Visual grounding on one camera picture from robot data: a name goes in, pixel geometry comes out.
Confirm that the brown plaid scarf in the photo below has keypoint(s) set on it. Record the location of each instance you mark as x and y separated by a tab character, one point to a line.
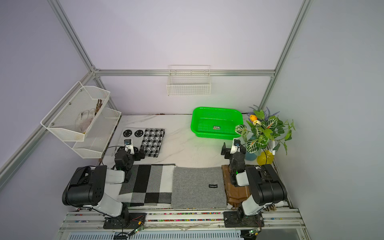
237	193

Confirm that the black white checked scarf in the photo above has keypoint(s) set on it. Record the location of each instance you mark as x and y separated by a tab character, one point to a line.
149	185

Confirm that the green plastic basket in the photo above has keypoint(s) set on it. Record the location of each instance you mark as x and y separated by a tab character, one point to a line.
216	123

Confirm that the aluminium mounting rail frame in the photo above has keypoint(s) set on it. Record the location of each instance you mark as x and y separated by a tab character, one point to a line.
167	224

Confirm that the white mesh upper shelf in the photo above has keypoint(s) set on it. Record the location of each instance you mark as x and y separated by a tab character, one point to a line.
61	120

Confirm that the artificial green leafy plant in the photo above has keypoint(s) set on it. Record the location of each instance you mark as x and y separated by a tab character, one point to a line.
265	131

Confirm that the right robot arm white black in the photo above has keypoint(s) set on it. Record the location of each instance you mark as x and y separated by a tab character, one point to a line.
237	165

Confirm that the white cloth black discs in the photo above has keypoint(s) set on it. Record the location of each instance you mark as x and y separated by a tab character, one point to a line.
136	135

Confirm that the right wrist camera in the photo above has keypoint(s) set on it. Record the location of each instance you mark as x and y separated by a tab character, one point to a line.
236	146

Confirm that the houndstooth black white cloth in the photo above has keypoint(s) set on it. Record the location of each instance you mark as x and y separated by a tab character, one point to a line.
152	141

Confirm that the grey scarf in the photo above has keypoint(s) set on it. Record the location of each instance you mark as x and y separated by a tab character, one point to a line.
198	188

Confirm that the white mesh lower shelf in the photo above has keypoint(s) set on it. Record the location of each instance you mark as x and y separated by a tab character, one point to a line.
98	137

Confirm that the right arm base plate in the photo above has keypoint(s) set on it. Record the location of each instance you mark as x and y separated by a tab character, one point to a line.
234	220

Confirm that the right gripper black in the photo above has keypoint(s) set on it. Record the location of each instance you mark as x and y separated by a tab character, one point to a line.
227	153

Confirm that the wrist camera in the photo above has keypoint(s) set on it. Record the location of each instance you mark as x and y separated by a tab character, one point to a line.
236	146
128	146

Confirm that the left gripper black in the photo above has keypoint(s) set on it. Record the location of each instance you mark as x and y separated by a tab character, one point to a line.
138	157

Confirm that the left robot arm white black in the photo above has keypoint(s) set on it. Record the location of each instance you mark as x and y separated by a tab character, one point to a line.
86	188

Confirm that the blue vase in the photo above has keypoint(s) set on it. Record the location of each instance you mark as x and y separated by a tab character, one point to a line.
252	154

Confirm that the yellow spray bottle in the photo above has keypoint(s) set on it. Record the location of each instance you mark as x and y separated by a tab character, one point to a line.
267	155

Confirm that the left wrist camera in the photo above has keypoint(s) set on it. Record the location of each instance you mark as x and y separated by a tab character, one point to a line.
128	146

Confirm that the white wire wall basket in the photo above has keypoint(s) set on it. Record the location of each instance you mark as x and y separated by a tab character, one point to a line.
189	80

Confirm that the white mesh shelf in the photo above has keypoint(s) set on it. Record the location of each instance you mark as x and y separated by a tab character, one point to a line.
61	120
98	137

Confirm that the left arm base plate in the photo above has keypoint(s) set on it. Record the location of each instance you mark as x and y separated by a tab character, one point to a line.
132	221

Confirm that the clear glove in shelf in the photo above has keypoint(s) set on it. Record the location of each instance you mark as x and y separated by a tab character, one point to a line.
84	120

